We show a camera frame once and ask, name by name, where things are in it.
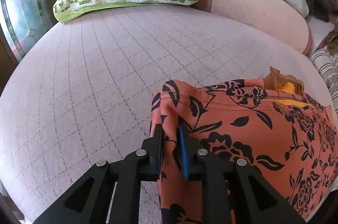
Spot pink bolster cushion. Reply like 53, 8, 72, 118
192, 0, 313, 55

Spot dark furry garment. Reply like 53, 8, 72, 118
306, 0, 336, 22

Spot orange black floral blouse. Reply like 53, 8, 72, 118
151, 69, 337, 223

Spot striped floral folded quilt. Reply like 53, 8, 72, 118
310, 45, 338, 114

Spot brown crumpled clothes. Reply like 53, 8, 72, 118
326, 21, 338, 54

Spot pink quilted bed cover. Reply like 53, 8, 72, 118
1, 5, 333, 221

